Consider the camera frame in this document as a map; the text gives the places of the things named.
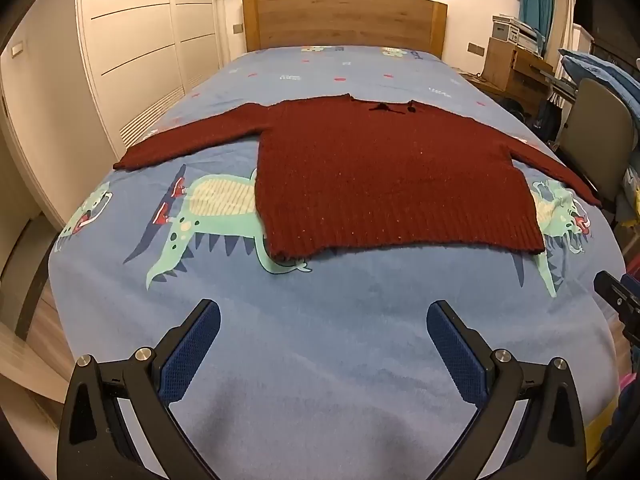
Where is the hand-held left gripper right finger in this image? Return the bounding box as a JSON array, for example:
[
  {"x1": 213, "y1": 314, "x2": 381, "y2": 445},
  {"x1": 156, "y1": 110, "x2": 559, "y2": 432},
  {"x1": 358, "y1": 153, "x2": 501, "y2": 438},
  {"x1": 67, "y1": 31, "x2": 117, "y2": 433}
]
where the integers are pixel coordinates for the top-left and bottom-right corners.
[{"x1": 426, "y1": 300, "x2": 587, "y2": 480}]

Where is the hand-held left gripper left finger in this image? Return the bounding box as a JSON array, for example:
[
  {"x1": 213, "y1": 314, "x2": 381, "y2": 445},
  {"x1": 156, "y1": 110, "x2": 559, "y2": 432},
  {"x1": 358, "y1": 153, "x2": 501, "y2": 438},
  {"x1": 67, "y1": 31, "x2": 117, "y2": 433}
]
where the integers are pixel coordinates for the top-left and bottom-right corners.
[{"x1": 56, "y1": 298, "x2": 222, "y2": 480}]

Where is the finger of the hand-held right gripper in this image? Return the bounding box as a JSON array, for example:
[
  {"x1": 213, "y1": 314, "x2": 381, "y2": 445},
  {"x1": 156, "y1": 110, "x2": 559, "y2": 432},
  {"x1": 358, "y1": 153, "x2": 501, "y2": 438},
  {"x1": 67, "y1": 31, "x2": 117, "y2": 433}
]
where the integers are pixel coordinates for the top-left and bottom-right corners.
[{"x1": 593, "y1": 270, "x2": 640, "y2": 328}]

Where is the dark red knitted sweater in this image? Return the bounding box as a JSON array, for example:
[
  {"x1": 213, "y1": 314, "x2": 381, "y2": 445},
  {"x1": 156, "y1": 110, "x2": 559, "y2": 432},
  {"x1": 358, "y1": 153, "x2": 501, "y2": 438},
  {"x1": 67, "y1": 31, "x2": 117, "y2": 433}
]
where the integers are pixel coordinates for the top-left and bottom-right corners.
[{"x1": 113, "y1": 93, "x2": 602, "y2": 262}]

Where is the blue dinosaur print bedsheet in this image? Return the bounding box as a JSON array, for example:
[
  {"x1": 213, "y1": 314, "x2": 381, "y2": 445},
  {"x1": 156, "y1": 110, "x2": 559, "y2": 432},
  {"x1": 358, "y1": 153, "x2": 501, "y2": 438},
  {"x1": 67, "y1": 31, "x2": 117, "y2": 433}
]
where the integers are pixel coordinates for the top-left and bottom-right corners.
[{"x1": 48, "y1": 45, "x2": 628, "y2": 480}]

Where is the grey chair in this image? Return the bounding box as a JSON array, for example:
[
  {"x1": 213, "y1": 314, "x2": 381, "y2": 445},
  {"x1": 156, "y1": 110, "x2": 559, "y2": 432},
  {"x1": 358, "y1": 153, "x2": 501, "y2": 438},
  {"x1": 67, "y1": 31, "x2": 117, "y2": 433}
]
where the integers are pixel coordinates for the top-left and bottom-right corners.
[{"x1": 557, "y1": 77, "x2": 638, "y2": 211}]

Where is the dark blue bag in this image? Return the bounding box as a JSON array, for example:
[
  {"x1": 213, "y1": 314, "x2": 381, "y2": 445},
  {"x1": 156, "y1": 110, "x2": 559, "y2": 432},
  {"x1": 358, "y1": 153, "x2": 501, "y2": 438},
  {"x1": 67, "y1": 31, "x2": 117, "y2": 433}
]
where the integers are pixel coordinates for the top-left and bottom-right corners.
[{"x1": 537, "y1": 100, "x2": 561, "y2": 136}]

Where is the grey desk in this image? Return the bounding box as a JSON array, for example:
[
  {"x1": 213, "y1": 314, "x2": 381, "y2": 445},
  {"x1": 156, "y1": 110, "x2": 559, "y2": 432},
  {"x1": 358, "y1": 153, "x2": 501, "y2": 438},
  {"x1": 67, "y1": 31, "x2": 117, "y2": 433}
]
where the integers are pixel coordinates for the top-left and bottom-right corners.
[{"x1": 542, "y1": 67, "x2": 581, "y2": 106}]

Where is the blue pillow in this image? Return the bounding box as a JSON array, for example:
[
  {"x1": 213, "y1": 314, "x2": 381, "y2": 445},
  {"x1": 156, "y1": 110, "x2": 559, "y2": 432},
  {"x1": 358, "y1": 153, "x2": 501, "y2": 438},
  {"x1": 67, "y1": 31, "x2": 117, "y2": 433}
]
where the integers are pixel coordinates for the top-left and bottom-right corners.
[{"x1": 557, "y1": 49, "x2": 640, "y2": 106}]

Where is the wooden nightstand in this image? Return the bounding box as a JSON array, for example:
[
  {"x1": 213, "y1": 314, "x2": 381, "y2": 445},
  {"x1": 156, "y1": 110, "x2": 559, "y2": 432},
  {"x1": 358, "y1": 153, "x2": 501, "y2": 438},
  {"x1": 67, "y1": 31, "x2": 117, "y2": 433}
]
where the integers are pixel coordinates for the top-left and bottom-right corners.
[{"x1": 482, "y1": 37, "x2": 556, "y2": 111}]

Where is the teal curtain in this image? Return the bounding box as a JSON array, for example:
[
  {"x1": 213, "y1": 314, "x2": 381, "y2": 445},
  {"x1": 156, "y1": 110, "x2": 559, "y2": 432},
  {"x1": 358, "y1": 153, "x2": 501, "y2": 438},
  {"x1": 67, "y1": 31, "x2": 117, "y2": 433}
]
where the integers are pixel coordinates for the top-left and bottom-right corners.
[{"x1": 516, "y1": 0, "x2": 557, "y2": 51}]

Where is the white wardrobe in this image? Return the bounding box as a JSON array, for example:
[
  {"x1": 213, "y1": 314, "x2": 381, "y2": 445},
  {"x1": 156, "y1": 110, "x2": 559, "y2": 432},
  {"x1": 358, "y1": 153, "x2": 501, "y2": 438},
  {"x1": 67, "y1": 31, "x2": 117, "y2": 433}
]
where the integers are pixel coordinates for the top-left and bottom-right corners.
[{"x1": 75, "y1": 0, "x2": 223, "y2": 161}]

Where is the wooden headboard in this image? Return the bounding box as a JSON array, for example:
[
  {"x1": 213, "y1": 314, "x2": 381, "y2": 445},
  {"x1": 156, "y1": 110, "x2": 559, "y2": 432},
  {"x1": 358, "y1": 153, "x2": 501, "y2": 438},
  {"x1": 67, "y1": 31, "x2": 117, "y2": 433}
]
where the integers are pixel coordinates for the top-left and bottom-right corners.
[{"x1": 242, "y1": 0, "x2": 448, "y2": 58}]

